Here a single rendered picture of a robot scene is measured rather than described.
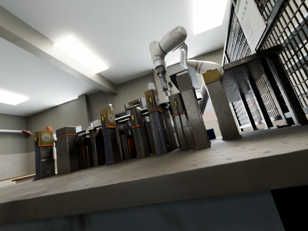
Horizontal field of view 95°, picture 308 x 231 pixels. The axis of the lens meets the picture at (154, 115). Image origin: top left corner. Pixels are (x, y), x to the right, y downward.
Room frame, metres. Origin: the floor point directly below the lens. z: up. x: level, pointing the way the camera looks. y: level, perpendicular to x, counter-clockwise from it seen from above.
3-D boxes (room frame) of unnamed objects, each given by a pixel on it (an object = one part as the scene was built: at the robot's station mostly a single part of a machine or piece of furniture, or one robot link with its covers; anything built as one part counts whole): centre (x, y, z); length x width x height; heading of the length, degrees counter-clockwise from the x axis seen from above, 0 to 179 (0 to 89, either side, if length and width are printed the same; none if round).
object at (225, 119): (0.72, -0.35, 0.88); 0.08 x 0.08 x 0.36; 70
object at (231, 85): (0.98, -0.61, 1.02); 0.90 x 0.22 x 0.03; 160
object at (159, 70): (0.89, -0.12, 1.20); 0.08 x 0.07 x 0.09; 160
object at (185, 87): (0.53, -0.15, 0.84); 0.05 x 0.05 x 0.29; 70
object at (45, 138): (1.11, 0.93, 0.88); 0.14 x 0.09 x 0.36; 160
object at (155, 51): (0.88, -0.13, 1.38); 0.13 x 0.11 x 0.16; 44
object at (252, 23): (0.65, -0.62, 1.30); 0.23 x 0.02 x 0.31; 160
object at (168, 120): (0.96, -0.07, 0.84); 0.12 x 0.05 x 0.29; 160
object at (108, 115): (0.90, 0.31, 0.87); 0.12 x 0.07 x 0.35; 160
